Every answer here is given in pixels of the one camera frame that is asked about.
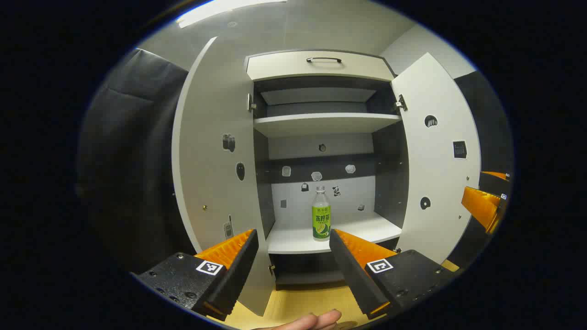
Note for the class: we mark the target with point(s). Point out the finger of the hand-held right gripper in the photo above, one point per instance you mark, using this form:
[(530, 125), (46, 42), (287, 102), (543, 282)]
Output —
[(481, 206), (493, 183)]

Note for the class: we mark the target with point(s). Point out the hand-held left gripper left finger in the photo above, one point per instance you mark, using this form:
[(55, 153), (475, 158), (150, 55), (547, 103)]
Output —
[(238, 270)]

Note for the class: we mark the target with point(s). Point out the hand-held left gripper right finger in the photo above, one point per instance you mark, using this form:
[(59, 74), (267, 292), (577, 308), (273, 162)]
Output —
[(351, 270)]

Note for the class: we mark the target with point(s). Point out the white cabinet door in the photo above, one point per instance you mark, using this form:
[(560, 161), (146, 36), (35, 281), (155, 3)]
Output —
[(435, 183), (211, 114)]

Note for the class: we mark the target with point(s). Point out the clear bottle with green label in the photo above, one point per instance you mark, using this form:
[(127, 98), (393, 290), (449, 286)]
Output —
[(321, 220)]

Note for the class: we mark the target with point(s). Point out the metal door hinge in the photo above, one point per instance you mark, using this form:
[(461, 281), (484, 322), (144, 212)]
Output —
[(401, 103), (251, 103), (271, 269)]

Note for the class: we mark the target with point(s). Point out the white and grey cabinet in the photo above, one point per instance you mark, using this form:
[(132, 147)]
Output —
[(321, 123)]

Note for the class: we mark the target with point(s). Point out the black backdrop cloth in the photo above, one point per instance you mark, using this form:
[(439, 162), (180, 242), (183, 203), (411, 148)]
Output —
[(128, 160)]

